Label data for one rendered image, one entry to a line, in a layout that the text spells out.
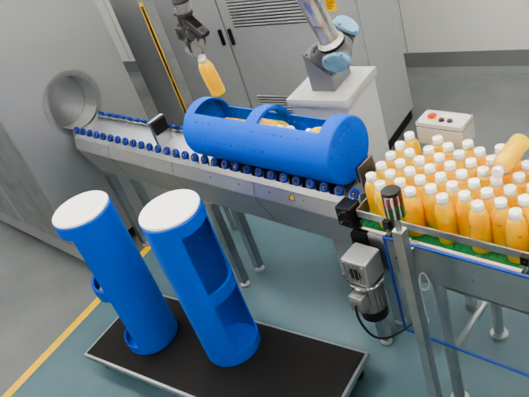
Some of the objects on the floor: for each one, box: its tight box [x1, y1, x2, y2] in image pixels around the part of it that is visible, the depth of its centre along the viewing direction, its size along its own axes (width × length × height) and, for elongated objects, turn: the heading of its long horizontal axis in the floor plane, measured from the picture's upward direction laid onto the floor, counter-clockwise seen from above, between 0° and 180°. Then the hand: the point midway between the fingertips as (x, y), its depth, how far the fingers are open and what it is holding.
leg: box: [129, 179, 150, 208], centre depth 422 cm, size 6×6×63 cm
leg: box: [230, 209, 265, 273], centre depth 357 cm, size 6×6×63 cm
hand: (200, 56), depth 264 cm, fingers closed on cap, 4 cm apart
